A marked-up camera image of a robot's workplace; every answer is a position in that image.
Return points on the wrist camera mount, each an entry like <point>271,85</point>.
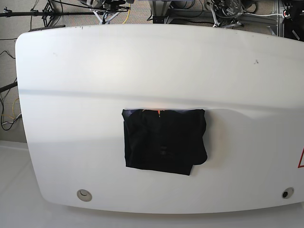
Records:
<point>229,23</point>
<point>105,17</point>

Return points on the black T-shirt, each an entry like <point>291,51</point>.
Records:
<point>164,140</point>

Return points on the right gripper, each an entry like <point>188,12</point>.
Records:
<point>111,5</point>

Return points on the grey table leg base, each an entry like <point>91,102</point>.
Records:
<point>159,11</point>

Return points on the silver table grommet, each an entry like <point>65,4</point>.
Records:
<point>84,195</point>

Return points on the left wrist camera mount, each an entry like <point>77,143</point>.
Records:
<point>229,23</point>

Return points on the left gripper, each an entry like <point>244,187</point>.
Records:
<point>224,8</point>

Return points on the black tripod stand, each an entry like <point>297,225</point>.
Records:
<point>49,15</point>

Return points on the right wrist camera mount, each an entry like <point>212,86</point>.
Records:
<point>105,17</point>

